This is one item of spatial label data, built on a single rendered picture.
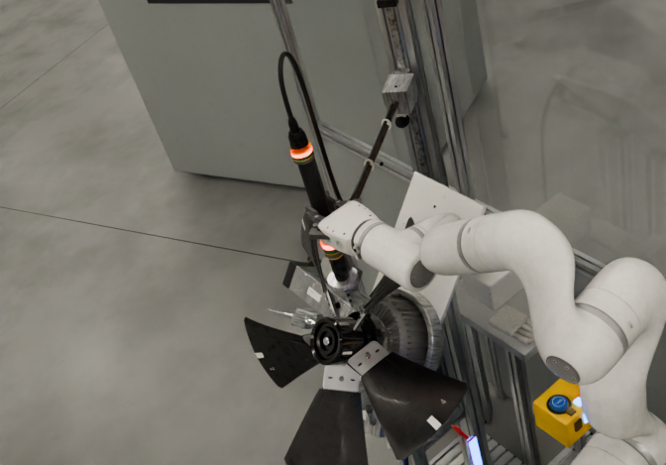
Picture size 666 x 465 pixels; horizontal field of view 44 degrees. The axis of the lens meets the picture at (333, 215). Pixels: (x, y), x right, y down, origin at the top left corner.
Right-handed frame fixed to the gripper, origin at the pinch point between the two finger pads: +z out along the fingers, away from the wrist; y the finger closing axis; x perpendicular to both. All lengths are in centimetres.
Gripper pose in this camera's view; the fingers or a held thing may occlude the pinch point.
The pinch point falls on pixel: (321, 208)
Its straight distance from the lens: 173.0
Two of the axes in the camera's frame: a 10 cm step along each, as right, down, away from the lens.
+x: -2.4, -7.6, -6.0
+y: 7.7, -5.3, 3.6
